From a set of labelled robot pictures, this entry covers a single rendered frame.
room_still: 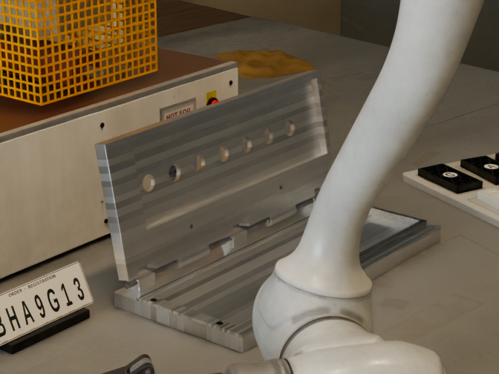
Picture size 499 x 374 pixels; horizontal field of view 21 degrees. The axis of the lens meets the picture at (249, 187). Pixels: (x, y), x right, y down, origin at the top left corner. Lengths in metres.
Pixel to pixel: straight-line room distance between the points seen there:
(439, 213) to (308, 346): 0.76
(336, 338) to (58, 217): 0.64
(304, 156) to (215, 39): 1.11
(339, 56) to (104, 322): 1.35
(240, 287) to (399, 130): 0.53
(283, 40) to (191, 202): 1.29
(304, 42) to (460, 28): 1.84
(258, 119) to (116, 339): 0.41
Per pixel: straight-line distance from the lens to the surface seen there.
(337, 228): 1.36
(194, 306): 1.66
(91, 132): 1.85
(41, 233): 1.82
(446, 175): 2.12
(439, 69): 1.19
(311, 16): 4.54
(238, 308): 1.66
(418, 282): 1.79
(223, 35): 3.06
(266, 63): 2.79
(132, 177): 1.68
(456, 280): 1.80
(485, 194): 2.05
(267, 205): 1.87
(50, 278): 1.66
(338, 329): 1.32
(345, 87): 2.66
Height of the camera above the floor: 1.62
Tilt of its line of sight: 20 degrees down
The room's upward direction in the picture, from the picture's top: straight up
